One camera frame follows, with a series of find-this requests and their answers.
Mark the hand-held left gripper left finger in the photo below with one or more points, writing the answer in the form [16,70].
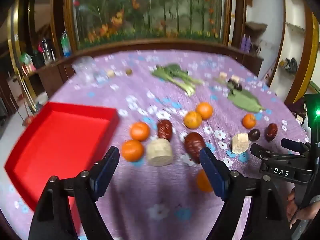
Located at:
[105,173]

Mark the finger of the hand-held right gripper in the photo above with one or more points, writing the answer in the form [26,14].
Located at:
[293,144]
[272,153]

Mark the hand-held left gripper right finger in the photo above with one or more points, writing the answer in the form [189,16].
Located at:
[212,173]

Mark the orange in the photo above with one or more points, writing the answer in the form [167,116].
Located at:
[205,110]
[132,150]
[203,183]
[193,120]
[249,121]
[140,131]

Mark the small dark red jujube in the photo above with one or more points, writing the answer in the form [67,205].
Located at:
[165,129]
[271,132]

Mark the dark purple plum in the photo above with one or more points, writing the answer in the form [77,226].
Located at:
[254,135]

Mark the large dark red jujube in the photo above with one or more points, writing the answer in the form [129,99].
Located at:
[193,143]

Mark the red tray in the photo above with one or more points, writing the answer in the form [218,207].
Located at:
[62,140]

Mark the large beige block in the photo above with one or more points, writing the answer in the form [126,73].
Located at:
[159,153]

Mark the person's right hand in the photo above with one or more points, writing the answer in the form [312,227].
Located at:
[292,205]

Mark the small beige block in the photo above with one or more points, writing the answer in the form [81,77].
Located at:
[240,143]

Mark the purple floral tablecloth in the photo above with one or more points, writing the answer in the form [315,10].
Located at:
[150,192]

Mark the flat green leaf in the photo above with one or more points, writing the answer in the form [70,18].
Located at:
[245,100]

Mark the black yellow object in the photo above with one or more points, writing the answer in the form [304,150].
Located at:
[289,65]

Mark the tiny beige cube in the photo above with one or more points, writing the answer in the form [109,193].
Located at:
[223,75]
[235,78]
[110,73]

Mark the green bok choy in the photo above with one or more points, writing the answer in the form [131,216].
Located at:
[175,76]

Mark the small brown round fruit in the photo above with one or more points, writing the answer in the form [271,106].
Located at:
[129,71]

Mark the clear plastic container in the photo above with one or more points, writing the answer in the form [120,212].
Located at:
[84,67]

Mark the purple bottle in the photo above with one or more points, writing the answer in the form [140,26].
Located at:
[242,44]
[249,45]

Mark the green plastic bottle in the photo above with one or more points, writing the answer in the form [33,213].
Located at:
[65,44]

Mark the black silver flask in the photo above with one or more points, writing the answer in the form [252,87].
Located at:
[47,51]

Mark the green pink packet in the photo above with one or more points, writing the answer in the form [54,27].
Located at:
[27,63]

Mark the flower landscape glass panel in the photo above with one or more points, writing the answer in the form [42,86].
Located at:
[150,12]

